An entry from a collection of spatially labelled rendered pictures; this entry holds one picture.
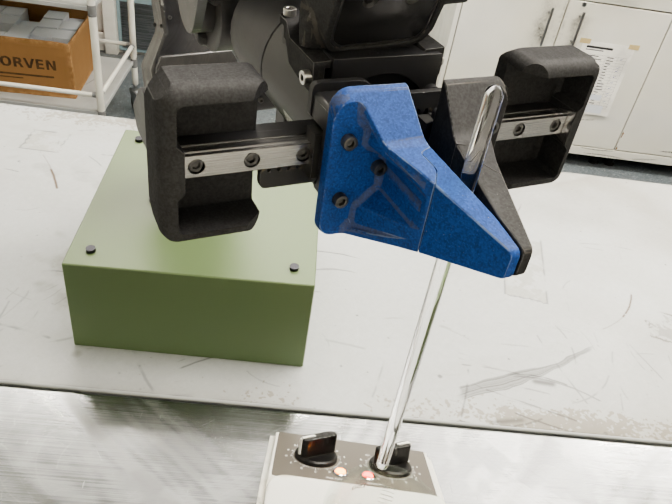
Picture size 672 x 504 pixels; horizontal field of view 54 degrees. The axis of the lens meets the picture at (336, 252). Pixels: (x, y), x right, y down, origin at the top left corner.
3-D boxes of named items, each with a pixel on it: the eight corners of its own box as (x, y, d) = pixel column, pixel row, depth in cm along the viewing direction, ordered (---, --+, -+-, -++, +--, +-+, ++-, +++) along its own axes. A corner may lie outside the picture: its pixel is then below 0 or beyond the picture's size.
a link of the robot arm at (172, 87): (119, 140, 29) (107, -1, 26) (465, 108, 37) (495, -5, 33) (163, 251, 24) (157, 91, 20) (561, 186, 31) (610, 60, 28)
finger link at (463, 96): (395, 218, 27) (425, 80, 24) (468, 206, 29) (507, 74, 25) (493, 333, 22) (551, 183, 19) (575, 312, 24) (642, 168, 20)
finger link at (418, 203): (312, 232, 26) (331, 87, 22) (393, 218, 27) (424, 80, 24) (398, 359, 21) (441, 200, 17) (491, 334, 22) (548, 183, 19)
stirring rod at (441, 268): (377, 473, 32) (492, 89, 20) (373, 462, 33) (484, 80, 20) (389, 471, 32) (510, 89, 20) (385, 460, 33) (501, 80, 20)
